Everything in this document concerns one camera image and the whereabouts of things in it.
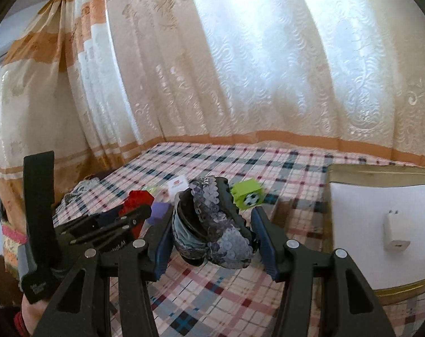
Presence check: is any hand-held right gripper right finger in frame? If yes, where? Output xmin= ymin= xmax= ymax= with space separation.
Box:
xmin=251 ymin=206 xmax=399 ymax=337

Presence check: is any red toy block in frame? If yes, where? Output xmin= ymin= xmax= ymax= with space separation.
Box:
xmin=119 ymin=190 xmax=154 ymax=236

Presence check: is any purple box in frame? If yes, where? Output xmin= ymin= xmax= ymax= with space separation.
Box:
xmin=147 ymin=202 xmax=174 ymax=226

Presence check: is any plaid bed sheet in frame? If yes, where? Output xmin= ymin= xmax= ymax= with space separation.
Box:
xmin=53 ymin=140 xmax=425 ymax=337

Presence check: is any sequined grey fabric headband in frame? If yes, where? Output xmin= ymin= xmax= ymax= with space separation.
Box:
xmin=171 ymin=176 xmax=261 ymax=270

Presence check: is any person's left forearm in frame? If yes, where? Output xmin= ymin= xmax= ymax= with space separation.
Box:
xmin=13 ymin=293 xmax=52 ymax=337

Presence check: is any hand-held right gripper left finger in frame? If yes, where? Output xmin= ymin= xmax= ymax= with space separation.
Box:
xmin=37 ymin=211 xmax=174 ymax=337

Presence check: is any white card with red print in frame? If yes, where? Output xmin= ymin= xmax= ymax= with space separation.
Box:
xmin=166 ymin=178 xmax=189 ymax=198

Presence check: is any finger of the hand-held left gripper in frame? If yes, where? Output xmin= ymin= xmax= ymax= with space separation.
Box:
xmin=54 ymin=204 xmax=153 ymax=240
xmin=68 ymin=218 xmax=143 ymax=254

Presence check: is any colourful patterned cloth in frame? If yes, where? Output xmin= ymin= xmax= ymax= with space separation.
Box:
xmin=0 ymin=222 xmax=28 ymax=282

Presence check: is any cream orange patterned curtain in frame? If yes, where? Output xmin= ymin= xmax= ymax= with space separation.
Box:
xmin=0 ymin=0 xmax=425 ymax=218

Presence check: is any white charger plug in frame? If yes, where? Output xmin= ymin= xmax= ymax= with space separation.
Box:
xmin=384 ymin=210 xmax=412 ymax=252

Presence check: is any green cube with football print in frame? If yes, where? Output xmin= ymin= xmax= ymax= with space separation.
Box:
xmin=231 ymin=179 xmax=264 ymax=212

